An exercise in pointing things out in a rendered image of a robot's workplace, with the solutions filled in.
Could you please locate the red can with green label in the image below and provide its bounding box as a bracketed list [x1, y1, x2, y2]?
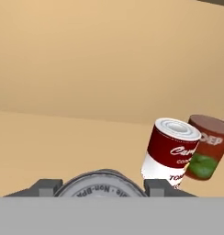
[184, 114, 224, 182]

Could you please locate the grey lidded tin can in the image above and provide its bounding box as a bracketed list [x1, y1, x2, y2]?
[53, 168, 148, 198]

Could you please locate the red and white soup can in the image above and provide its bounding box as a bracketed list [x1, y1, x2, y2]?
[140, 117, 202, 189]

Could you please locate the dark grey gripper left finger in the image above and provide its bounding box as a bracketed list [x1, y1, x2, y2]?
[4, 178, 64, 198]

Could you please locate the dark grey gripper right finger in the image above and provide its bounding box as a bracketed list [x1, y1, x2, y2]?
[143, 178, 197, 198]

